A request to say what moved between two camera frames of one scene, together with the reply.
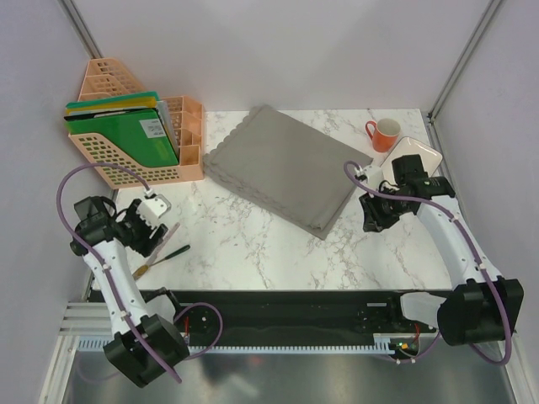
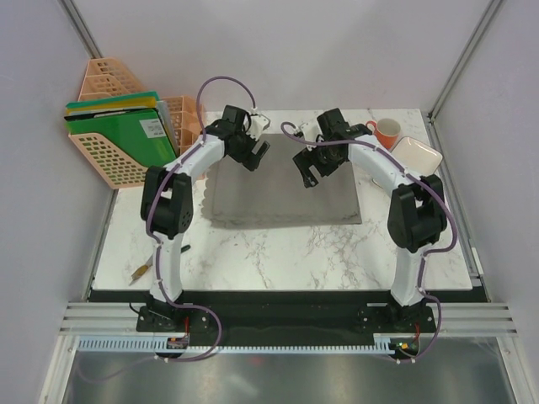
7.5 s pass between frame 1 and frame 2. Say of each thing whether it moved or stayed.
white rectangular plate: stayed
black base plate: stayed
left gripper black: moved
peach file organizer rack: stayed
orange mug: stayed
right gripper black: moved
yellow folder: stayed
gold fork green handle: stayed
